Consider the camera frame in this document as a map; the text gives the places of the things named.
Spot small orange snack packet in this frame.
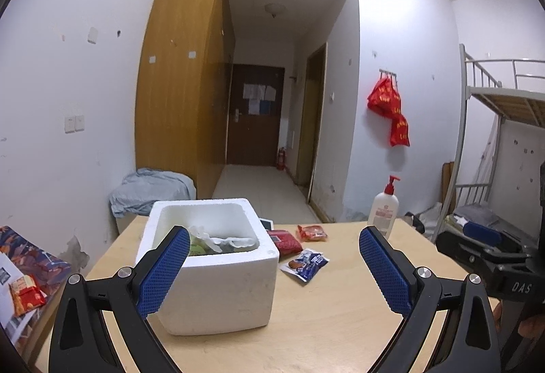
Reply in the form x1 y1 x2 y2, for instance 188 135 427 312
297 224 329 243

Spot white lotion pump bottle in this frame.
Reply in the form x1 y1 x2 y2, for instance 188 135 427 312
367 175 401 240

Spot double wall socket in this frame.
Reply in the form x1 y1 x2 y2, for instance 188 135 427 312
64 114 86 133

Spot small red snack packet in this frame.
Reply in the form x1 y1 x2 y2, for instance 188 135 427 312
9 274 47 318

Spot metal bunk bed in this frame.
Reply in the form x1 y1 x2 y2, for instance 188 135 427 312
451 43 545 238

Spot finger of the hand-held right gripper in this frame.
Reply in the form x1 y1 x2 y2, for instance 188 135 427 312
463 222 504 247
435 230 531 272

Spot red bag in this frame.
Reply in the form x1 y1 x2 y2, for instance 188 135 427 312
389 114 410 147
367 77 403 118

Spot large red snack packet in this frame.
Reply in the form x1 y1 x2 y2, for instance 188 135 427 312
267 229 304 257

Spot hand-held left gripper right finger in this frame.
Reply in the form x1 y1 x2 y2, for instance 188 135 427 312
359 226 501 373

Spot grey-blue cloth pile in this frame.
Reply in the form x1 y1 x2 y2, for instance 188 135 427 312
110 168 197 217

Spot wooden wardrobe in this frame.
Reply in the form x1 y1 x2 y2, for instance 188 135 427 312
135 0 236 199

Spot grey clothes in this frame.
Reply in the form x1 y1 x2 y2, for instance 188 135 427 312
453 205 501 229

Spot person's right hand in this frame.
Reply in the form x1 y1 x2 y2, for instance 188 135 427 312
493 298 545 340

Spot green snack packet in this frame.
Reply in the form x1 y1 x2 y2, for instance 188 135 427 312
186 238 209 258

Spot dark brown door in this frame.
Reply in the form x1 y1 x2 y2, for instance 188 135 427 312
225 64 285 166

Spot blue snack packet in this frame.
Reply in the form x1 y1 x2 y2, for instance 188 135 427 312
280 249 330 283

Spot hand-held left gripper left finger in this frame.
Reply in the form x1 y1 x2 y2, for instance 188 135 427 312
49 226 191 373

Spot white foam box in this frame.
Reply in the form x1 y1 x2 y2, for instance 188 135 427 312
135 198 280 335

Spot wooden side door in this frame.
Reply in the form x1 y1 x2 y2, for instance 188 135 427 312
297 42 328 204

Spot wooden board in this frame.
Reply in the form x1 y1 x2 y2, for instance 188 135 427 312
440 160 456 208

